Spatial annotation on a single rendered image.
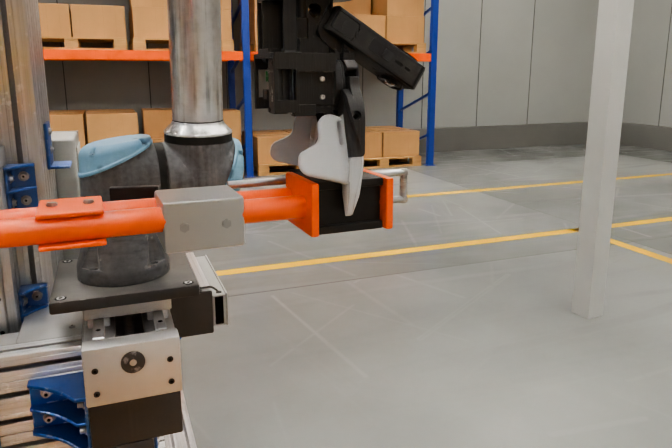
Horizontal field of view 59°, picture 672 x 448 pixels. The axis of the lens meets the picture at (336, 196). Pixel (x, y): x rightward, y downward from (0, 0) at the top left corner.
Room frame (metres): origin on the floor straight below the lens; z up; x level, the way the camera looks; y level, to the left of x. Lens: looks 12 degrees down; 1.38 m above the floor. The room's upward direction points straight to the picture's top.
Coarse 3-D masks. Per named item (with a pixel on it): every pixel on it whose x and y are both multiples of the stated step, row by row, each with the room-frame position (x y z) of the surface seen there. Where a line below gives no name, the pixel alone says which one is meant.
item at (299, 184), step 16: (288, 176) 0.58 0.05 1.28; (304, 176) 0.56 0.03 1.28; (368, 176) 0.56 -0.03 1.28; (384, 176) 0.56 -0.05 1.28; (304, 192) 0.53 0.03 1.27; (320, 192) 0.53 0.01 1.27; (336, 192) 0.54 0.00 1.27; (368, 192) 0.55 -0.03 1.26; (384, 192) 0.55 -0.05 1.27; (320, 208) 0.53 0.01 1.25; (336, 208) 0.54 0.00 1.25; (368, 208) 0.55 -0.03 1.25; (384, 208) 0.55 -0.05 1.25; (304, 224) 0.54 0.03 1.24; (320, 224) 0.53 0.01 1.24; (336, 224) 0.54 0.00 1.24; (352, 224) 0.54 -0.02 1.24; (368, 224) 0.55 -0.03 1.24; (384, 224) 0.55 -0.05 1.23
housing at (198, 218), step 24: (168, 192) 0.52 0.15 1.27; (192, 192) 0.52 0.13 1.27; (216, 192) 0.52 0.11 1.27; (168, 216) 0.48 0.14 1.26; (192, 216) 0.49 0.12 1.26; (216, 216) 0.50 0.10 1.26; (240, 216) 0.50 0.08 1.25; (168, 240) 0.48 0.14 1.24; (192, 240) 0.49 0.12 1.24; (216, 240) 0.50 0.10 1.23; (240, 240) 0.50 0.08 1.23
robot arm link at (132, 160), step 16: (96, 144) 0.95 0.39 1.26; (112, 144) 0.93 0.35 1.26; (128, 144) 0.93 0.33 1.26; (144, 144) 0.96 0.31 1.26; (160, 144) 0.99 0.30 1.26; (80, 160) 0.94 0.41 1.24; (96, 160) 0.92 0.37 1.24; (112, 160) 0.92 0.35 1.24; (128, 160) 0.93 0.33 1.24; (144, 160) 0.95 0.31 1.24; (160, 160) 0.96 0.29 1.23; (80, 176) 0.93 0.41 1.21; (96, 176) 0.92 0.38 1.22; (112, 176) 0.92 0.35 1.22; (128, 176) 0.93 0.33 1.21; (144, 176) 0.94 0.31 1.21; (160, 176) 0.95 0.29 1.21; (96, 192) 0.92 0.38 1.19
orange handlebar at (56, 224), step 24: (240, 192) 0.55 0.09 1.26; (264, 192) 0.56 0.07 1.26; (288, 192) 0.57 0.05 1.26; (0, 216) 0.47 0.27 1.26; (24, 216) 0.48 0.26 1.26; (48, 216) 0.45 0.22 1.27; (72, 216) 0.45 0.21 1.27; (96, 216) 0.46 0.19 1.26; (120, 216) 0.47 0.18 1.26; (144, 216) 0.48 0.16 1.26; (264, 216) 0.51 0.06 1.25; (288, 216) 0.52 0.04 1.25; (0, 240) 0.43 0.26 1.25; (24, 240) 0.44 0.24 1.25; (48, 240) 0.45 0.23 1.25; (72, 240) 0.46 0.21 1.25; (96, 240) 0.46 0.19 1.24
